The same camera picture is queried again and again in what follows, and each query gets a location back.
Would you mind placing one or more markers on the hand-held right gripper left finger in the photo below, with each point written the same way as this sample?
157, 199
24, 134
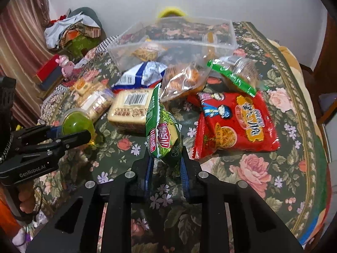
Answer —
148, 175

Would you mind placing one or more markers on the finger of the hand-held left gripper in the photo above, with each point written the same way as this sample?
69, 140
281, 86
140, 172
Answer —
76, 138
55, 132

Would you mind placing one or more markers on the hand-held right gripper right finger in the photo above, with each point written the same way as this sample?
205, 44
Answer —
185, 183

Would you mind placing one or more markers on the green jelly cup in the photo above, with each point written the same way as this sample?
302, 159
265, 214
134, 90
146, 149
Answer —
77, 123

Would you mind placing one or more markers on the green snack packet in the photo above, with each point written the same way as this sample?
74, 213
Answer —
163, 137

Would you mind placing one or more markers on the beige cracker packet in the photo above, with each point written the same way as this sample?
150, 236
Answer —
129, 110

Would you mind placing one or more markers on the red snack packet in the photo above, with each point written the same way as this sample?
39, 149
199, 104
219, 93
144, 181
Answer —
237, 126

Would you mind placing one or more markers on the blue and white snack packet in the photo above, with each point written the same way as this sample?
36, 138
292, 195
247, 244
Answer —
142, 75

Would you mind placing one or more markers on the clear bag of orange snacks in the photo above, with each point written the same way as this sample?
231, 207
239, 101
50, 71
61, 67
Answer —
181, 80

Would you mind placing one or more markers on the clear plastic container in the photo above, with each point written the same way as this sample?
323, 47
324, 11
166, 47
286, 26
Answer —
126, 50

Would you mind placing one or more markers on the clear bag with green strip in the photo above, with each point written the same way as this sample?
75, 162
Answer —
237, 71

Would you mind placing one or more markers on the person's left hand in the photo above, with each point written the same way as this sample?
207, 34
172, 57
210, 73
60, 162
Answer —
26, 201

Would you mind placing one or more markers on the clear biscuit pack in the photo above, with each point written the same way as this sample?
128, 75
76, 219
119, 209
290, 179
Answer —
97, 102

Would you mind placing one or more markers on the dark blue box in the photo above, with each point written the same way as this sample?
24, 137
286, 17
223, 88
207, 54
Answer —
52, 80

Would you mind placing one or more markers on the red box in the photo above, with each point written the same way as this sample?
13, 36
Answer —
48, 67

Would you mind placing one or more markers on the floral blanket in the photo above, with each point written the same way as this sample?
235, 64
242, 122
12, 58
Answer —
250, 168

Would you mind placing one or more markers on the pale purple cloth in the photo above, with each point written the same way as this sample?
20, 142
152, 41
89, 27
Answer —
19, 238

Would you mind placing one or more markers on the pink toy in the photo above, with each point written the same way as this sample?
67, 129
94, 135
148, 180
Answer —
65, 66

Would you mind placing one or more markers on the striped curtain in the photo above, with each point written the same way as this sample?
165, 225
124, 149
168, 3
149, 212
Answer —
21, 44

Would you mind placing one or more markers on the patchwork checkered blanket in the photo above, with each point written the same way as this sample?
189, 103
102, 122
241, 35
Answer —
105, 43

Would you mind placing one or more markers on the pile of clothes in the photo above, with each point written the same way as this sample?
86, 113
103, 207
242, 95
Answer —
71, 29

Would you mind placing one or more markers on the yellow snack packet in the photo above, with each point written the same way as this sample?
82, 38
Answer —
148, 52

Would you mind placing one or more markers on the small orange packet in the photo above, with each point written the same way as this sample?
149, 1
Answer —
210, 37

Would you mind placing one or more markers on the wooden door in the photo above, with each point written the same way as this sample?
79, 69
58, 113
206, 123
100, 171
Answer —
332, 44

